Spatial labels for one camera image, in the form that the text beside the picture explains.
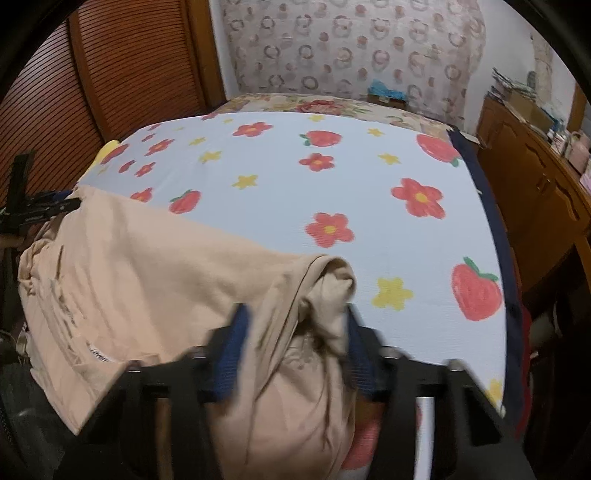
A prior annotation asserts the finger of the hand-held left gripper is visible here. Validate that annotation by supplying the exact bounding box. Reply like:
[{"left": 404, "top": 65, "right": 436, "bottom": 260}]
[
  {"left": 23, "top": 200, "right": 82, "bottom": 224},
  {"left": 28, "top": 189, "right": 75, "bottom": 207}
]

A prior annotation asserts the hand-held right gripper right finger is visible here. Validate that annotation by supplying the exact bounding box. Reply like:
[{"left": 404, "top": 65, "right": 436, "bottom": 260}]
[{"left": 344, "top": 305, "right": 536, "bottom": 480}]

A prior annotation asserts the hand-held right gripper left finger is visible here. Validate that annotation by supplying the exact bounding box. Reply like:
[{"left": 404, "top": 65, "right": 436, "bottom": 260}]
[{"left": 55, "top": 305, "right": 252, "bottom": 480}]

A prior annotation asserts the beige printed t-shirt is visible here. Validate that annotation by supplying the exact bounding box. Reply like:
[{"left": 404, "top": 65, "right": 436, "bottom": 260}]
[{"left": 18, "top": 187, "right": 358, "bottom": 480}]

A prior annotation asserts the yellow plush toy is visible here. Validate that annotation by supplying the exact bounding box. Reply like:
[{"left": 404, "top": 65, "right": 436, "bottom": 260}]
[{"left": 95, "top": 141, "right": 130, "bottom": 167}]

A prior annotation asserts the wooden louvered wardrobe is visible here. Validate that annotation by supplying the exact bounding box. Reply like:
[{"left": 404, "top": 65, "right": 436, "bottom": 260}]
[{"left": 0, "top": 0, "right": 227, "bottom": 204}]

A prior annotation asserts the strawberry flower printed bed sheet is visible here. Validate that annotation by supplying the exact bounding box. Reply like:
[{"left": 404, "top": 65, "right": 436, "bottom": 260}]
[{"left": 76, "top": 111, "right": 515, "bottom": 472}]

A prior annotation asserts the white trash bin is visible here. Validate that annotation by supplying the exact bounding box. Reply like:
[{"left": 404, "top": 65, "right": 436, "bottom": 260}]
[{"left": 529, "top": 314, "right": 561, "bottom": 347}]

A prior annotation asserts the dark blue mattress cover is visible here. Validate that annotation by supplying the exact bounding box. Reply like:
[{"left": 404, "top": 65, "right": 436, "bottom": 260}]
[{"left": 448, "top": 129, "right": 525, "bottom": 439}]

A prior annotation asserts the wooden sideboard cabinet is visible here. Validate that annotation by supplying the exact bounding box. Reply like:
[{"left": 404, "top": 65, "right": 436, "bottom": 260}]
[{"left": 475, "top": 95, "right": 591, "bottom": 296}]

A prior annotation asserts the floral blanket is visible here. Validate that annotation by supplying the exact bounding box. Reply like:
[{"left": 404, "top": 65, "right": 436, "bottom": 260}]
[{"left": 217, "top": 92, "right": 455, "bottom": 139}]

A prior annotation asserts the cardboard box with blue items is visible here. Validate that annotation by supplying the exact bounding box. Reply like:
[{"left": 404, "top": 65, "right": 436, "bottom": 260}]
[{"left": 367, "top": 79, "right": 409, "bottom": 109}]

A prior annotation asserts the brown cardboard box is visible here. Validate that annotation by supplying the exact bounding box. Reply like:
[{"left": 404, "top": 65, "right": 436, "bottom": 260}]
[{"left": 505, "top": 90, "right": 555, "bottom": 132}]

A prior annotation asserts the pink thermos jug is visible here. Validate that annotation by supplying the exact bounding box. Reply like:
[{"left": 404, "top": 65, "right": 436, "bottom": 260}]
[{"left": 566, "top": 130, "right": 591, "bottom": 169}]

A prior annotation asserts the stack of folded cloths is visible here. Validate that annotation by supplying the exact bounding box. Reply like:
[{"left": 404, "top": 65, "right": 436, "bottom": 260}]
[{"left": 489, "top": 67, "right": 532, "bottom": 100}]

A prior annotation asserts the circle patterned sheer curtain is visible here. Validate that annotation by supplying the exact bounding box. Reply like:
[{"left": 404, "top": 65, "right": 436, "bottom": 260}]
[{"left": 222, "top": 0, "right": 488, "bottom": 121}]

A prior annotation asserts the tied beige window curtain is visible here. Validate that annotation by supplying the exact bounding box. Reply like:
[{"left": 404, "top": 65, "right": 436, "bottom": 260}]
[{"left": 529, "top": 34, "right": 555, "bottom": 88}]

